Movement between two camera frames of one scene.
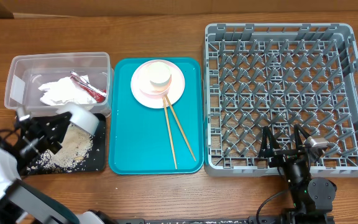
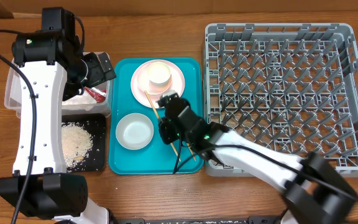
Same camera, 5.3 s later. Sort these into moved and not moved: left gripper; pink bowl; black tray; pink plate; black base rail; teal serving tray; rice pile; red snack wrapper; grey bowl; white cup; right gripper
Moved: right gripper; left gripper; grey bowl
Not moved: black tray; white cup; pink plate; black base rail; teal serving tray; rice pile; pink bowl; red snack wrapper
